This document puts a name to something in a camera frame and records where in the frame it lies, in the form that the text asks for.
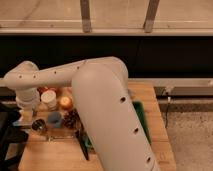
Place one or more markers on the pine cone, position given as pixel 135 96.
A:
pixel 71 119

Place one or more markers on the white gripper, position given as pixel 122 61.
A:
pixel 27 99

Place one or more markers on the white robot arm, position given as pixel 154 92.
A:
pixel 100 93

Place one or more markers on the white cup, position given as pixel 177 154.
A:
pixel 49 98

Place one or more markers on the red bowl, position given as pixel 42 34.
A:
pixel 43 89

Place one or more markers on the small metal cup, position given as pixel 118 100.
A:
pixel 39 125

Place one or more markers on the silver fork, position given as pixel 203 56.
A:
pixel 52 138

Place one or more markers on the black chair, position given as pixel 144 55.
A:
pixel 9 134

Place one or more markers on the red yellow apple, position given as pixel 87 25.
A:
pixel 66 103

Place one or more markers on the black handled knife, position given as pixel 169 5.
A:
pixel 82 145

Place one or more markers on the green plastic tray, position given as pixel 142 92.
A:
pixel 138 106

